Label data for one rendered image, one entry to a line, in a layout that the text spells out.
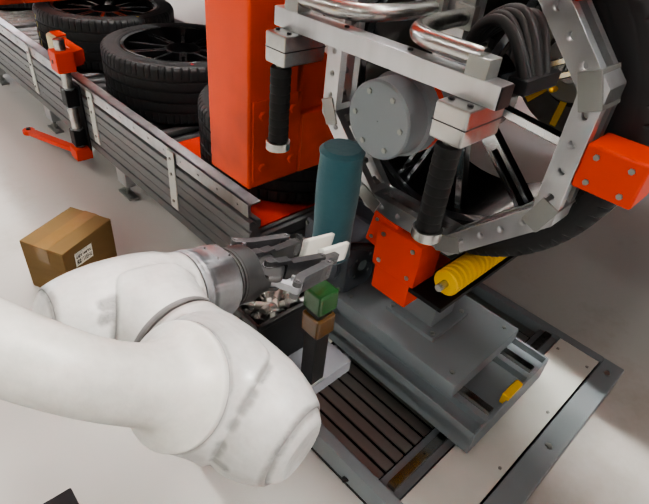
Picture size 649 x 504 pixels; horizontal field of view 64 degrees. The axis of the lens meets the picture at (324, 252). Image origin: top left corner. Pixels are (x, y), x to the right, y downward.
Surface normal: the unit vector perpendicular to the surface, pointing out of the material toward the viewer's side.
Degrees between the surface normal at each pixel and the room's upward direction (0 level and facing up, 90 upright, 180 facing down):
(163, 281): 14
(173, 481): 0
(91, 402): 77
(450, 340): 0
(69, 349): 37
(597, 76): 90
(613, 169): 90
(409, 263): 90
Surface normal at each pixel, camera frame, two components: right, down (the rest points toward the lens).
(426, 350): 0.09, -0.80
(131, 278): 0.30, -0.78
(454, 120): -0.73, 0.36
